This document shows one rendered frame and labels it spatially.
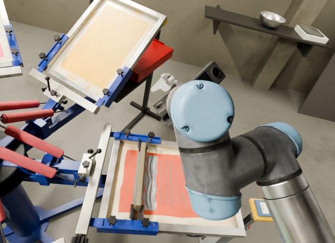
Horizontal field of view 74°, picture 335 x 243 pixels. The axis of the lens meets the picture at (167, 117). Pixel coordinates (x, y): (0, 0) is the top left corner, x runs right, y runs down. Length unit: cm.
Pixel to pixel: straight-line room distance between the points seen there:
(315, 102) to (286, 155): 405
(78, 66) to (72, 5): 279
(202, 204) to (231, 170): 6
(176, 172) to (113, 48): 98
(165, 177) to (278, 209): 107
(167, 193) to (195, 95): 115
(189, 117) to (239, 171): 11
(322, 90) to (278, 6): 150
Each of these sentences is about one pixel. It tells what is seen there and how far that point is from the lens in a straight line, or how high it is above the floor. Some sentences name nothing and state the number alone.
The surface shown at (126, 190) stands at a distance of 136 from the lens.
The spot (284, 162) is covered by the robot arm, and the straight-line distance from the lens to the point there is 40.
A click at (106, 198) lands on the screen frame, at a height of 99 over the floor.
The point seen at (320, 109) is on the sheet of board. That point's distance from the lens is 455.
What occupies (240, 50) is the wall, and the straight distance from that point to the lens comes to 426.
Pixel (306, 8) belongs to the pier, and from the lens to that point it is 395.
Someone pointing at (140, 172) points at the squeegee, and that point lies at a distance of 130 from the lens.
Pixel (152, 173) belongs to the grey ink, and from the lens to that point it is 142.
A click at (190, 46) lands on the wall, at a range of 418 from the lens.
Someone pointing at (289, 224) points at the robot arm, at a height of 187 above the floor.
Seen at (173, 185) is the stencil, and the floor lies 95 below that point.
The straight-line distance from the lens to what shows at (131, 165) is 144.
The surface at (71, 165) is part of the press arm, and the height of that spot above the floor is 104.
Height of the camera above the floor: 218
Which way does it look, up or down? 45 degrees down
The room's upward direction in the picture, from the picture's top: 16 degrees clockwise
